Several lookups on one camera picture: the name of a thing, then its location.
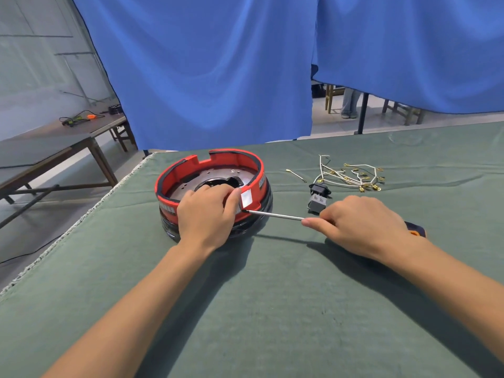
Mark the person's right hand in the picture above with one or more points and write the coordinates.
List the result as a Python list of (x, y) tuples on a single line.
[(366, 228)]

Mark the person's left hand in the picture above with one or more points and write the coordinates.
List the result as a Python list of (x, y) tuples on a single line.
[(200, 220)]

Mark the person's right thumb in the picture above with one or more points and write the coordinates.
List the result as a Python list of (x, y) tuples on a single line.
[(317, 226)]

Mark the person's left thumb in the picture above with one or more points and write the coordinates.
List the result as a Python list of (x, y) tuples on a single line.
[(232, 201)]

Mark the red and black appliance base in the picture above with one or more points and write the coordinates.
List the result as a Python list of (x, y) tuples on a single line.
[(185, 170)]

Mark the person's left forearm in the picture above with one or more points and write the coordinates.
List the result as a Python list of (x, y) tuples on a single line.
[(130, 318)]

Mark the person's right forearm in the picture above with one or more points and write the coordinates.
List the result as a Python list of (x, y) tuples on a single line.
[(452, 287)]

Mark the black power socket part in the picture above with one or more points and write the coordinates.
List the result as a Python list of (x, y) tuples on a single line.
[(318, 200)]

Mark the green table cloth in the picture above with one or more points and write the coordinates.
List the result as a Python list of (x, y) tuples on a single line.
[(275, 310)]

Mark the black metal pole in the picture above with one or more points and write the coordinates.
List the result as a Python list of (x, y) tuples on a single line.
[(362, 114)]

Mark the wooden chair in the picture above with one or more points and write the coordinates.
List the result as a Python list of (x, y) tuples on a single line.
[(405, 112), (333, 97)]

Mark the wide blue curtain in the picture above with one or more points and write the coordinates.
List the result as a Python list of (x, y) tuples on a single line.
[(204, 66)]

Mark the small black device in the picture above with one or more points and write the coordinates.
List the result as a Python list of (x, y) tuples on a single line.
[(115, 110)]

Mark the wooden table with grey mat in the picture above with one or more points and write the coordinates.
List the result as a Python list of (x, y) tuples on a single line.
[(43, 151)]

